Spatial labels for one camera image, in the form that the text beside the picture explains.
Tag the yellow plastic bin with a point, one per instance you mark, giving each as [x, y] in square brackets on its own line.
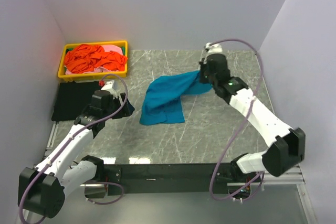
[90, 61]

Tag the teal t shirt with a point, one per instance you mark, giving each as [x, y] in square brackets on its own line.
[162, 102]

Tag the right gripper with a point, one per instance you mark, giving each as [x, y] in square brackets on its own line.
[202, 66]

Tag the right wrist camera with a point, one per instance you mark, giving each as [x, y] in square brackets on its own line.
[213, 49]

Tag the black base beam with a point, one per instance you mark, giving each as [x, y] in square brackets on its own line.
[173, 178]

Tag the green garment in bin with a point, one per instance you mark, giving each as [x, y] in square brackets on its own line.
[114, 48]

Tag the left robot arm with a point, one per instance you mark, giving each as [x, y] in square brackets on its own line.
[44, 188]

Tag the orange t shirt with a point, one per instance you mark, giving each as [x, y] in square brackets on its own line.
[92, 57]

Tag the black folded t shirt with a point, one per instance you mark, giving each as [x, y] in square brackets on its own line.
[72, 98]

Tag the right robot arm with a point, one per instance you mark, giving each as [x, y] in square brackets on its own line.
[286, 146]

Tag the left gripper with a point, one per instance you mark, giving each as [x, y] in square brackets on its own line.
[127, 109]

